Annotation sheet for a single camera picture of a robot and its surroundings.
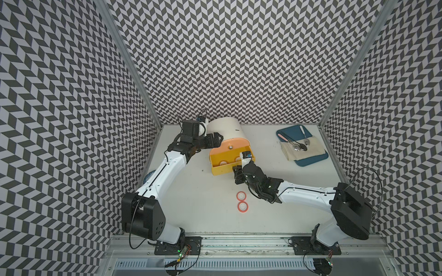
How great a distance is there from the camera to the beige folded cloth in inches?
40.1

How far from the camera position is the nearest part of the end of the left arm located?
589 millimetres

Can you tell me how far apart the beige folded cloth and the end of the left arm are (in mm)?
469
